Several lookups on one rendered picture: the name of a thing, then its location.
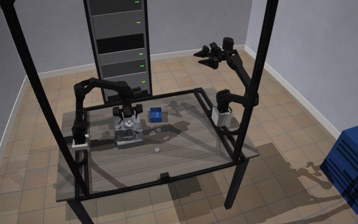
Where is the blue open-top box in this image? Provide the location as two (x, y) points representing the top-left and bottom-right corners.
(150, 107), (162, 123)

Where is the grey gear with red arrow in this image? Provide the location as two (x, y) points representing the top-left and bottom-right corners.
(124, 120), (134, 128)

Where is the large grey gear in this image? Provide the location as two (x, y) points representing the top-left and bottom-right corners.
(115, 129), (124, 136)

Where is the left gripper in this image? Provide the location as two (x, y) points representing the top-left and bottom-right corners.
(113, 101), (143, 121)

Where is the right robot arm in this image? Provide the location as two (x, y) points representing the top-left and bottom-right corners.
(209, 37), (251, 113)

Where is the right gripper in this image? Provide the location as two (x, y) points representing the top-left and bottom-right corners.
(193, 46), (224, 69)

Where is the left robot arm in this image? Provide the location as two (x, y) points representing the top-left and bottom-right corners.
(71, 78), (143, 145)

